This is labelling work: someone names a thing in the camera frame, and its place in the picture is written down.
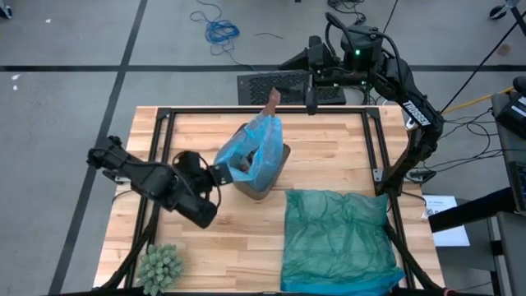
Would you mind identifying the yellow cable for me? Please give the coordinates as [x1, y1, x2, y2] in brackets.
[441, 86, 514, 116]

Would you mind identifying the black device with white label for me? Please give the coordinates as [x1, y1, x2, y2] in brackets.
[491, 75, 526, 141]

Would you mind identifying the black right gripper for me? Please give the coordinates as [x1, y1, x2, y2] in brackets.
[272, 35, 332, 118]

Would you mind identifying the brown trash bin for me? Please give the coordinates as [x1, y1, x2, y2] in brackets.
[231, 122, 293, 202]

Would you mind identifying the black perforated metal case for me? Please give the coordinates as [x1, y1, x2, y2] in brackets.
[237, 69, 347, 106]

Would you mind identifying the blue coiled cable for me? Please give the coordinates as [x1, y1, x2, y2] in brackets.
[188, 0, 259, 73]

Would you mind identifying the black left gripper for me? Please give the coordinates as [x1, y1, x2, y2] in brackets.
[191, 161, 236, 191]

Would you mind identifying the long black cable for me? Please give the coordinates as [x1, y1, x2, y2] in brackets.
[441, 20, 526, 114]

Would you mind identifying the teal trash bag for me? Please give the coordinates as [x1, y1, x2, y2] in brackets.
[279, 188, 407, 296]

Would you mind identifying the black bar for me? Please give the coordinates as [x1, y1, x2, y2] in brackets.
[427, 186, 518, 234]

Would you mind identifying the green artificial succulent plant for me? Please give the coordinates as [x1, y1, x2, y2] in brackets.
[134, 243, 185, 296]

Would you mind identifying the light blue trash bag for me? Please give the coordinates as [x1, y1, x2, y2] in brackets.
[213, 87, 285, 194]

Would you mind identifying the dark monitor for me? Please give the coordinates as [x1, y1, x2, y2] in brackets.
[508, 159, 526, 211]

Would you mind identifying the printed white paper sheet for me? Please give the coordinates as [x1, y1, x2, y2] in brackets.
[422, 194, 471, 247]

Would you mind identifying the grey cabinet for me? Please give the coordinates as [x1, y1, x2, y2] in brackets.
[495, 210, 526, 296]

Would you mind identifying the black caster wheel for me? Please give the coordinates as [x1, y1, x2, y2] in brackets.
[487, 3, 510, 21]

